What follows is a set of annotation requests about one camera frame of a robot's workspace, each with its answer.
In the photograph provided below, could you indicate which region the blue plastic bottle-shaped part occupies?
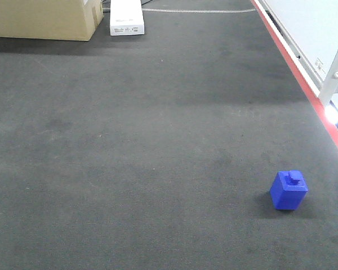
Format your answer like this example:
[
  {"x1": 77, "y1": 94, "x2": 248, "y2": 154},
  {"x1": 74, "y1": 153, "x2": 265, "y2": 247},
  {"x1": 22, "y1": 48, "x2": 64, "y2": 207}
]
[{"x1": 269, "y1": 170, "x2": 309, "y2": 210}]

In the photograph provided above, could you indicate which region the long white carton box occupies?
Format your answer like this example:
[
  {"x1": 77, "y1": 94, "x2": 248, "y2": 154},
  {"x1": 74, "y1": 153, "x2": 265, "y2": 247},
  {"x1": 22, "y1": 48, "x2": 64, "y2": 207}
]
[{"x1": 109, "y1": 0, "x2": 145, "y2": 36}]

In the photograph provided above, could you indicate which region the brown cardboard box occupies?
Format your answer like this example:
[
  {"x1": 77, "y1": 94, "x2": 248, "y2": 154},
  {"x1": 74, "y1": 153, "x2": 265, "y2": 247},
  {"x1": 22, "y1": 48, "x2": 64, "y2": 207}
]
[{"x1": 0, "y1": 0, "x2": 104, "y2": 41}]

